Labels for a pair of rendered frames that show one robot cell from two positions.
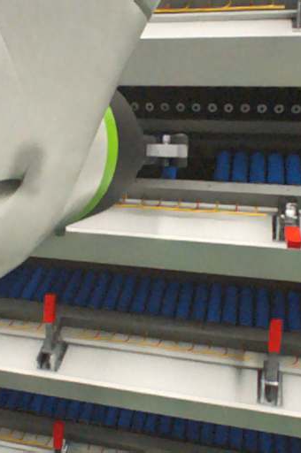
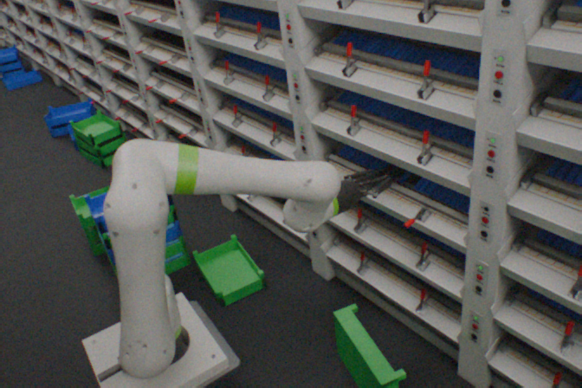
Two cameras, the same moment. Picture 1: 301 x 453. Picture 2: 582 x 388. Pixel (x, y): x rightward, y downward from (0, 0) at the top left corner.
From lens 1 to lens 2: 1.24 m
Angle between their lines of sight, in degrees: 41
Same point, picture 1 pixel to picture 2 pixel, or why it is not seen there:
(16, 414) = (353, 243)
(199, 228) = (398, 206)
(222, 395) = (407, 261)
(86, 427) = (376, 257)
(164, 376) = (392, 248)
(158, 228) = (387, 202)
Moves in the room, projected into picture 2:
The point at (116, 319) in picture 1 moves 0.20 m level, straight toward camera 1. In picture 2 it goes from (384, 223) to (356, 259)
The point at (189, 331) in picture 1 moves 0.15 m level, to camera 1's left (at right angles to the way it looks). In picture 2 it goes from (405, 236) to (365, 222)
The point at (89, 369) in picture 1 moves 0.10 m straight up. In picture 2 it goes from (370, 237) to (369, 214)
